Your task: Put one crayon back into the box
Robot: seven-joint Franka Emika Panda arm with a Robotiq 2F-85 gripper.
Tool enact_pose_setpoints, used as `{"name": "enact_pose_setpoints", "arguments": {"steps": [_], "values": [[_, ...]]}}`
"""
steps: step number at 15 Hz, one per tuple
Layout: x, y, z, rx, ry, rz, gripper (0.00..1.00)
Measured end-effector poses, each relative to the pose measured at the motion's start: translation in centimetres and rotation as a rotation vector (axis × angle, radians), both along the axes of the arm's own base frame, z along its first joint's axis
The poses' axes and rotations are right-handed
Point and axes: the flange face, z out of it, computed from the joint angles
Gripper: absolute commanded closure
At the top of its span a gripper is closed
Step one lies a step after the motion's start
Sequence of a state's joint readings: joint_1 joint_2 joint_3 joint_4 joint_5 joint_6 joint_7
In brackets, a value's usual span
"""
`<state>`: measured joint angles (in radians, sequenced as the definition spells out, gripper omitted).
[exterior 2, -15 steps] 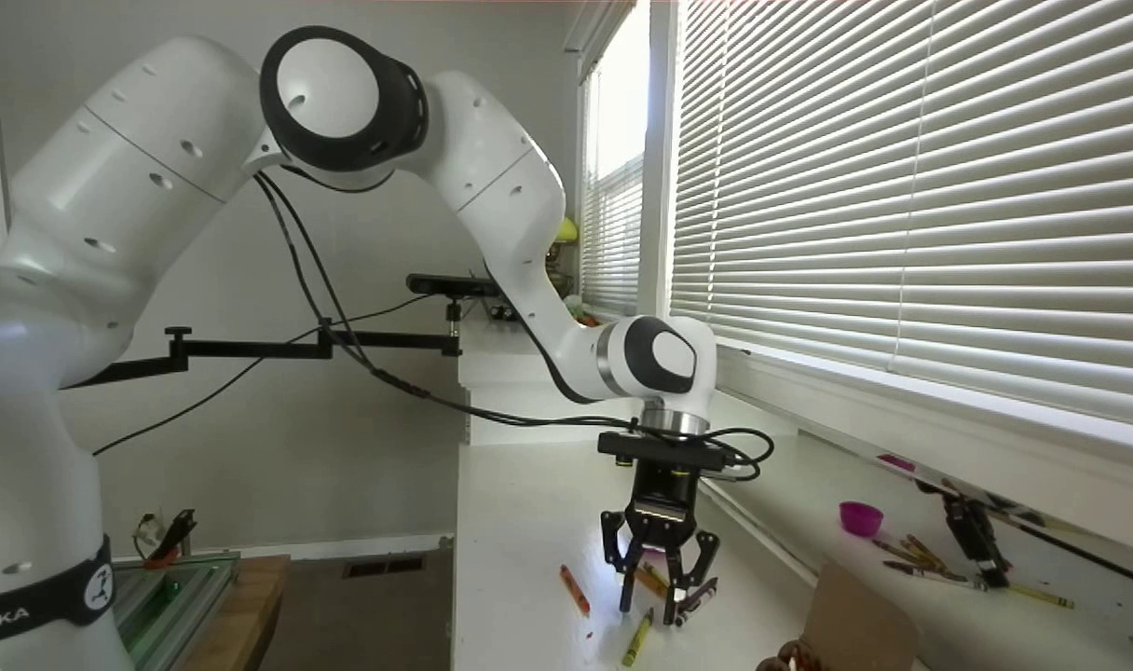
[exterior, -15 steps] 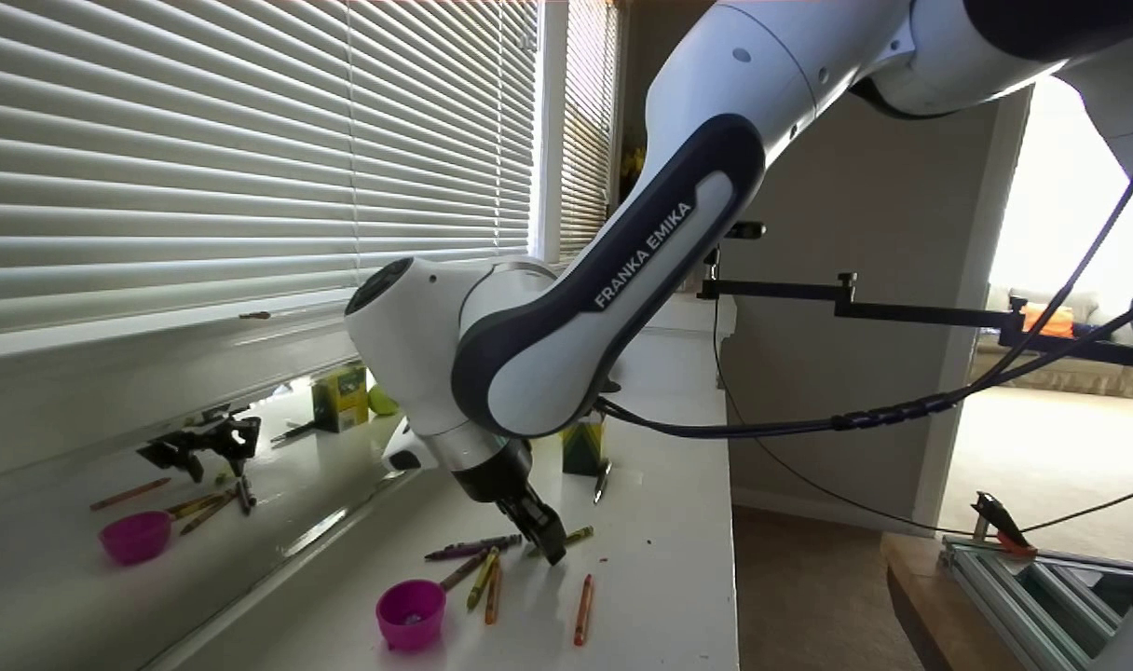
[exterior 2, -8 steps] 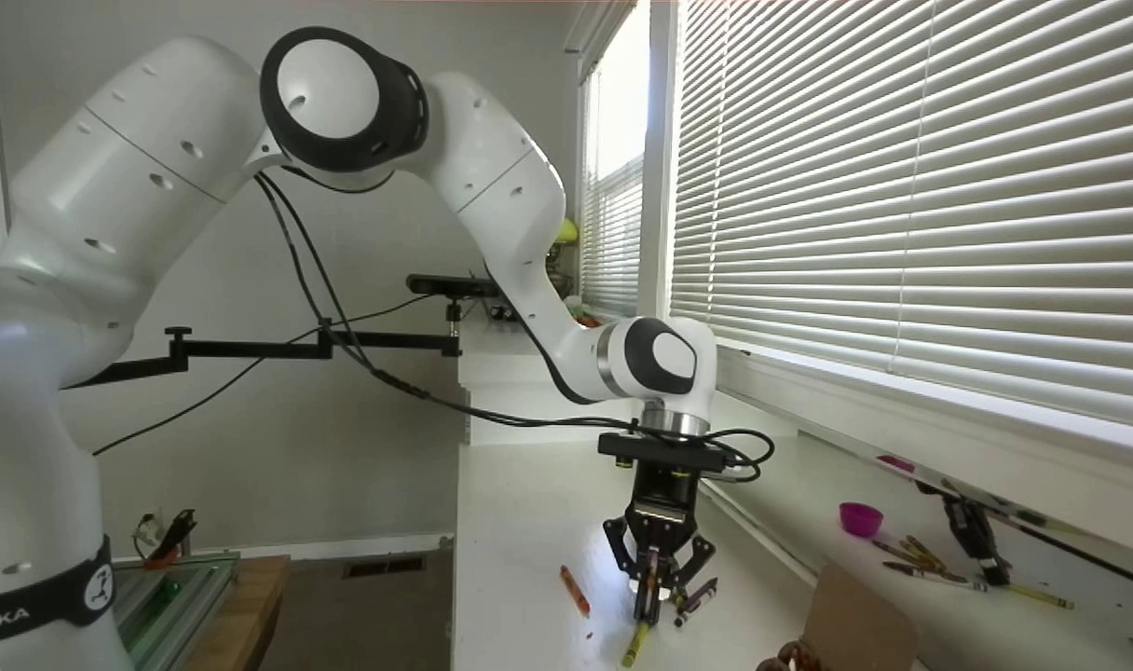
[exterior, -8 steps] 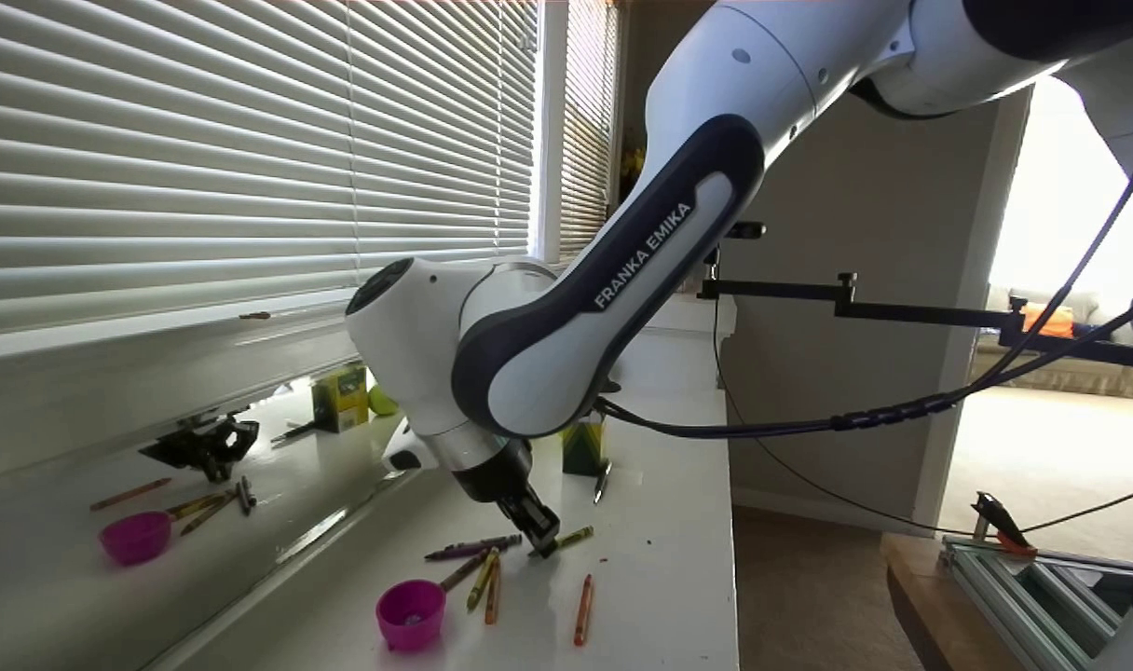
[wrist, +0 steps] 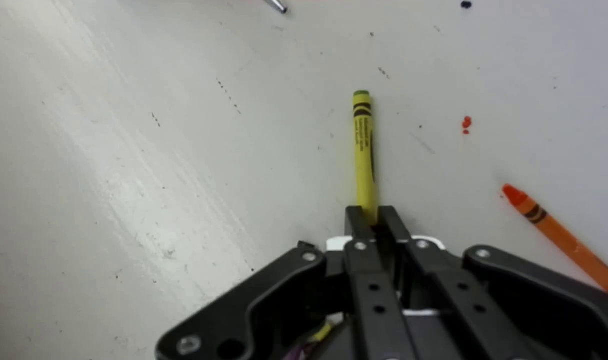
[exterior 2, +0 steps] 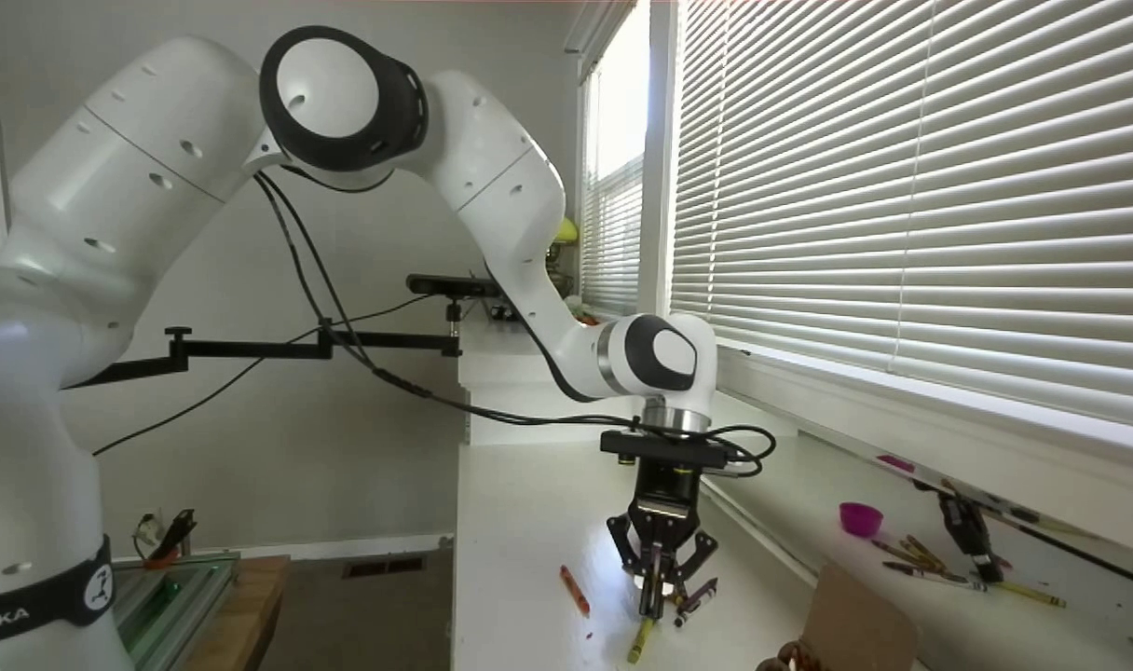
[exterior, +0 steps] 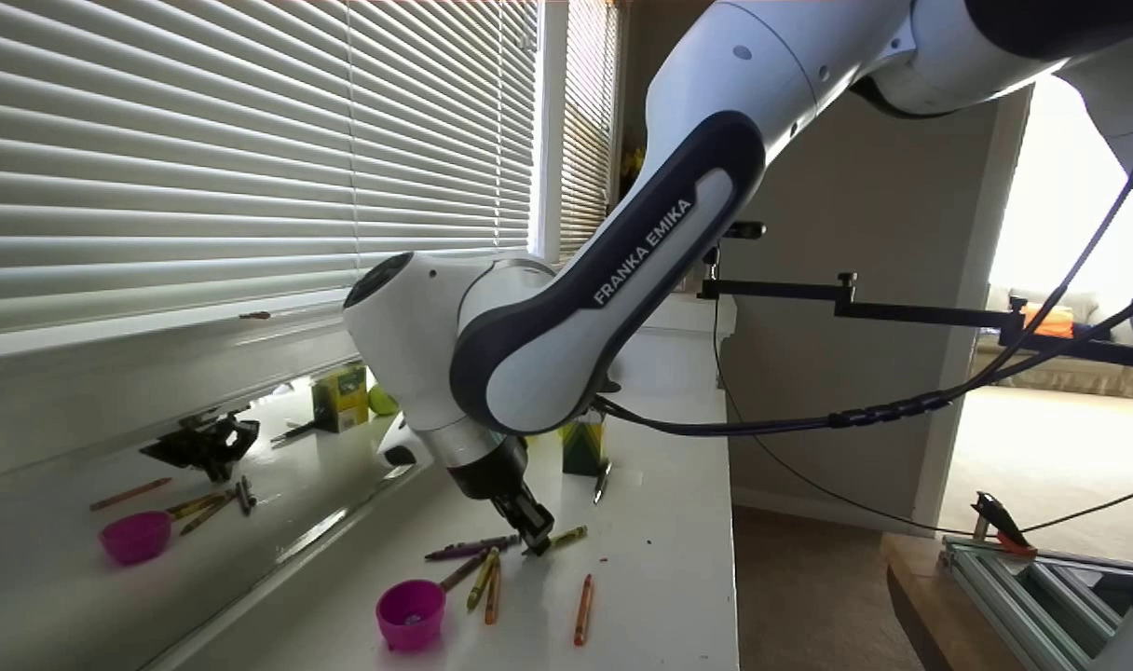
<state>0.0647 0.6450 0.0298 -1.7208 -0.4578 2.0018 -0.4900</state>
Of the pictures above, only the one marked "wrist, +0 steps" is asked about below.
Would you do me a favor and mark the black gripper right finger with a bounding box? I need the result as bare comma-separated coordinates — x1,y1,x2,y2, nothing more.
376,203,608,360

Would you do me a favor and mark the yellow crayon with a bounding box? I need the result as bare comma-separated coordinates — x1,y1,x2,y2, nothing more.
351,87,382,225

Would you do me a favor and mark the orange crayon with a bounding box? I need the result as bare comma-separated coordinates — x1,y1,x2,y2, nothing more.
499,182,608,300

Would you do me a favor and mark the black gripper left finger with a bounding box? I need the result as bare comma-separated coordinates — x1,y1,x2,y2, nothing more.
153,203,411,360

